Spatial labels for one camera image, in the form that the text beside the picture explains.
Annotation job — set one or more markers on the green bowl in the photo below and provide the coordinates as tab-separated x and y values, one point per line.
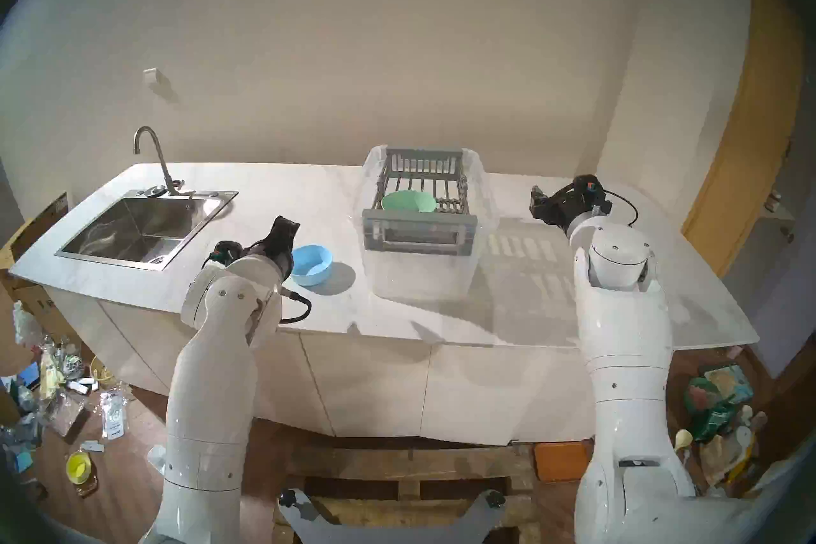
408	202

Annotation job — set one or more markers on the yellow packet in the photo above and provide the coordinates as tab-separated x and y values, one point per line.
51	374

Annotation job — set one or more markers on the black base knob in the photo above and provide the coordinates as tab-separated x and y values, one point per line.
496	499
288	498

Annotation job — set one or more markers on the yellow cup on floor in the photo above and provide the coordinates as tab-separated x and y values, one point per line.
78	467

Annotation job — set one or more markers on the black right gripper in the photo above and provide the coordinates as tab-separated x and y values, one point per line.
577	208

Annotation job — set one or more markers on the teal food package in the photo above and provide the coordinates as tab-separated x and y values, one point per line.
730	383

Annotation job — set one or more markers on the orange tray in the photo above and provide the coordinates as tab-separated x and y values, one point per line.
561	461

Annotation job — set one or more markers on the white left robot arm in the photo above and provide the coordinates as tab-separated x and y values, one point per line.
210	370

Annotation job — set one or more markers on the brown cardboard box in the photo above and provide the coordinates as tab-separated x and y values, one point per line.
32	230

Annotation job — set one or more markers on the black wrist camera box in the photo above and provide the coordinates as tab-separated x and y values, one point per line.
228	252
586	184

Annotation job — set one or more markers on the clear plastic tub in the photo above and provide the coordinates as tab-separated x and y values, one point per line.
421	278

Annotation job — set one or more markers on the white wall switch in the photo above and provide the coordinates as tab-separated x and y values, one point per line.
150	76

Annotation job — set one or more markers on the green snack bag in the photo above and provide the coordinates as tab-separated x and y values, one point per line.
711	415

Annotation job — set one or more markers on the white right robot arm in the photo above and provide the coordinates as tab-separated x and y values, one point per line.
625	326

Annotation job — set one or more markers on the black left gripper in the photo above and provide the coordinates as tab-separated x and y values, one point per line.
282	243

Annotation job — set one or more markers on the white paper label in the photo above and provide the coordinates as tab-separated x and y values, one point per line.
92	446

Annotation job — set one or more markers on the grey drying rack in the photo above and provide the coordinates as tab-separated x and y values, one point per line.
421	227

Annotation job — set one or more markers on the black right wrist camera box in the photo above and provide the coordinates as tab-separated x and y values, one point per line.
586	184

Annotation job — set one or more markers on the clear bag with paper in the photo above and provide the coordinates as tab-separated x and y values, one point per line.
113	418

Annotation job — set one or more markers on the blue bowl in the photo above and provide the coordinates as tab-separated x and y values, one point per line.
313	265

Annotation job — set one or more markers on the stainless steel sink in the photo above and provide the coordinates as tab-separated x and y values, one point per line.
140	227

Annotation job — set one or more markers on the yellow wooden door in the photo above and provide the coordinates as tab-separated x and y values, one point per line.
739	166

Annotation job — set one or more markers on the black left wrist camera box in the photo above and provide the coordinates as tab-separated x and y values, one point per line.
228	252

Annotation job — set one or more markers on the round sink hole cover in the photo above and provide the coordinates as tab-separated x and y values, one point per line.
154	191

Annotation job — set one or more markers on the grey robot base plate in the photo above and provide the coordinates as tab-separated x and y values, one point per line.
382	533

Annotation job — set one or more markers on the white plastic bag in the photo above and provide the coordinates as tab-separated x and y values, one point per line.
25	326

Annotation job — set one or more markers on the white counter cabinet base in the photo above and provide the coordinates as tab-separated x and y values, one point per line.
382	383

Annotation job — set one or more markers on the metal gooseneck faucet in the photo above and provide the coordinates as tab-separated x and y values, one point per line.
160	163

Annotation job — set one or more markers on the wooden pallet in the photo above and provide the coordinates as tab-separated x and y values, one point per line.
408	463

